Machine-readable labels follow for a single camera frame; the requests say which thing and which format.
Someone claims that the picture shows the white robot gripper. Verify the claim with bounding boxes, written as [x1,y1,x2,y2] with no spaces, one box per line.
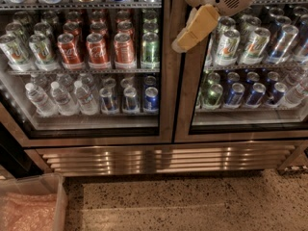
[171,0,253,53]

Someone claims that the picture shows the glass fridge door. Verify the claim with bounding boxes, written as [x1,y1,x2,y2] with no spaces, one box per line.
[175,0,308,142]
[1,0,176,148]

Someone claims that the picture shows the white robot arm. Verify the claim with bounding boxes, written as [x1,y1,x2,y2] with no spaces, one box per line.
[171,0,255,53]

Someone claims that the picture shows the right fridge left 7up can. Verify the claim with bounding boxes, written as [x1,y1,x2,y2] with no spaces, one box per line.
[214,29,241,66]

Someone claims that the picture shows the fridge 7up can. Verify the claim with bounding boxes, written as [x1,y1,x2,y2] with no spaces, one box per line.
[238,27,270,65]
[214,29,241,66]

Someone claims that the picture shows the right fridge green can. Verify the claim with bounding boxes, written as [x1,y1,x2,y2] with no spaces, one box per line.
[202,84,223,110]

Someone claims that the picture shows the right fridge silver blue can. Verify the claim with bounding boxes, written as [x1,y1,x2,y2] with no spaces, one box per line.
[265,25,298,64]

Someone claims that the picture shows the right fridge water bottle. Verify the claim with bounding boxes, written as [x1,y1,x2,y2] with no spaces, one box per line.
[283,78,308,108]

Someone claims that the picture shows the steel fridge bottom grille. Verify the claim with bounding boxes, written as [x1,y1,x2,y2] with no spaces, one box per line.
[26,140,307,177]

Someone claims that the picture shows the front green soda can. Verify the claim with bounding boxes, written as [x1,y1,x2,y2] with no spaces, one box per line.
[141,32,160,68]

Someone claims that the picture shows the front right red cola can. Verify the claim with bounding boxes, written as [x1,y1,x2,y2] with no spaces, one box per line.
[114,33,136,69]

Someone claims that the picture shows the red cola can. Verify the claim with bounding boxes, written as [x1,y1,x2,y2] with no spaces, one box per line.
[57,33,84,70]
[86,33,111,69]
[114,33,136,69]

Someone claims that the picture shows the blue energy drink can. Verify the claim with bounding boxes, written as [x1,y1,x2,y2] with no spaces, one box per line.
[144,87,159,112]

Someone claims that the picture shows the middle energy drink can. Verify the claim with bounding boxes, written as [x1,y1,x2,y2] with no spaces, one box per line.
[123,87,140,114]

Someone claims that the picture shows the front middle red cola can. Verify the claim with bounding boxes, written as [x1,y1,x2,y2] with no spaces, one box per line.
[86,33,111,69]

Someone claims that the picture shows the left energy drink can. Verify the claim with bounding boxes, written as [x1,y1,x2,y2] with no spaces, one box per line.
[99,88,119,115]

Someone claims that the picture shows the front left red cola can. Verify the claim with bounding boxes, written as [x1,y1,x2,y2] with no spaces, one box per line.
[57,33,84,70]

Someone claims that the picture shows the middle water bottle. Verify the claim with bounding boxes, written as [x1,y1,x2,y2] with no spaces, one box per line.
[51,82,79,116]

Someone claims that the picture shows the left water bottle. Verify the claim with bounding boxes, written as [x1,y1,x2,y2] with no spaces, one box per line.
[25,83,58,117]

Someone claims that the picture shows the front left 7up can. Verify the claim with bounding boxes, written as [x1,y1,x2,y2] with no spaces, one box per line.
[0,34,33,72]

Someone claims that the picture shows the clear plastic storage bin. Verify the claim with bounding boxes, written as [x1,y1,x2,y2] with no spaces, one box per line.
[0,173,68,231]

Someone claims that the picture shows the pink bubble wrap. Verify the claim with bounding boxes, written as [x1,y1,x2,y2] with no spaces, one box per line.
[0,192,57,231]

